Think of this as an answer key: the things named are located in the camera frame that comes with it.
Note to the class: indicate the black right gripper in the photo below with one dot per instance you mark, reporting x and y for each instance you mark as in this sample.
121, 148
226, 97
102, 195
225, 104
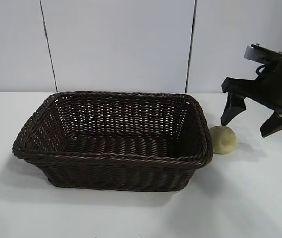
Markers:
280, 91

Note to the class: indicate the pale yellow egg yolk pastry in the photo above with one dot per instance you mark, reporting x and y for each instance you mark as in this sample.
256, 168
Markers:
224, 140

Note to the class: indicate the dark brown wicker basket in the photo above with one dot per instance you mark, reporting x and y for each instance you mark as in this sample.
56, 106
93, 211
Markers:
111, 168

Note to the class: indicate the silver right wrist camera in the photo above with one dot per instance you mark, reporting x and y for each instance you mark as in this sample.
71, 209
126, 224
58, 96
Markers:
257, 53

